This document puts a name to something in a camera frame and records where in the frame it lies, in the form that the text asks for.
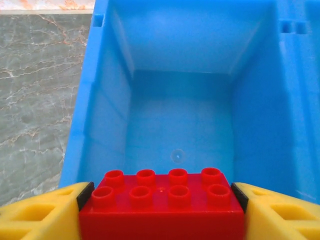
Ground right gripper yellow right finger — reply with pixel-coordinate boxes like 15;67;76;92
230;181;320;240

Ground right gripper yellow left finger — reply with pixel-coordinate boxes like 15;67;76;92
0;181;96;240

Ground red lego brick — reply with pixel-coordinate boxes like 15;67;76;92
78;167;246;240

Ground blue plastic bin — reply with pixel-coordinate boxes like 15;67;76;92
59;0;310;201
305;0;320;204

